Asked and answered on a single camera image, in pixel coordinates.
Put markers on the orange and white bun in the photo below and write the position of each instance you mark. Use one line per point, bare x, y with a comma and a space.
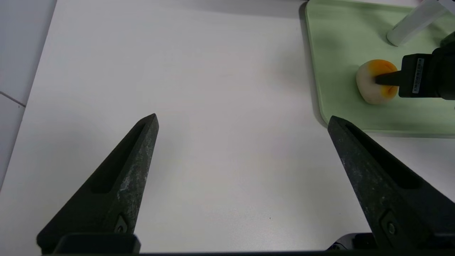
369, 92

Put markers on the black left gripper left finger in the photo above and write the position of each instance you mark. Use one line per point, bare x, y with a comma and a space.
117, 192

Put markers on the light green plastic tray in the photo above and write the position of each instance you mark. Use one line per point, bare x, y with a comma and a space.
341, 39

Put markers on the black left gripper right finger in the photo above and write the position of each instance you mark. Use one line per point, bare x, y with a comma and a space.
398, 199

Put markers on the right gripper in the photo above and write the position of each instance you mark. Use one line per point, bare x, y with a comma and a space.
433, 78

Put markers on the white lotion bottle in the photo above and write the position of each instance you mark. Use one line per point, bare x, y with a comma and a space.
412, 25

